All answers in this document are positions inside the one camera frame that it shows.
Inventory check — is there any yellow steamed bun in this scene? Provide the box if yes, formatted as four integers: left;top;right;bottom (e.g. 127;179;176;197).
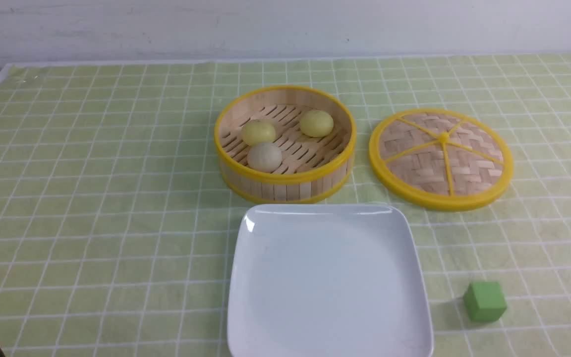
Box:
299;110;335;138
241;119;277;146

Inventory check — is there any green checkered tablecloth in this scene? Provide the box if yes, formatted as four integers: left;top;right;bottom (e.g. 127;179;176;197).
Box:
0;54;571;357

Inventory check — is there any white square plate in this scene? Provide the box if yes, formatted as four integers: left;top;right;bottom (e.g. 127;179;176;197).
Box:
227;205;434;357

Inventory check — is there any bamboo steamer basket yellow rim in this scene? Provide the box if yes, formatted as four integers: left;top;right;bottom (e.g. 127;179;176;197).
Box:
214;85;357;204

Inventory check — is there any green cube block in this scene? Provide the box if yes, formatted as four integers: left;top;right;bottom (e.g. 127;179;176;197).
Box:
462;281;508;323

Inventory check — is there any grey-white steamed bun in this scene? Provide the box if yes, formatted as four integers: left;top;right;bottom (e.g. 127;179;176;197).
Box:
247;142;283;173

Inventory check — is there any woven bamboo steamer lid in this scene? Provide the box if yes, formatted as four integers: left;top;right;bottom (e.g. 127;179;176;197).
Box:
368;108;514;212

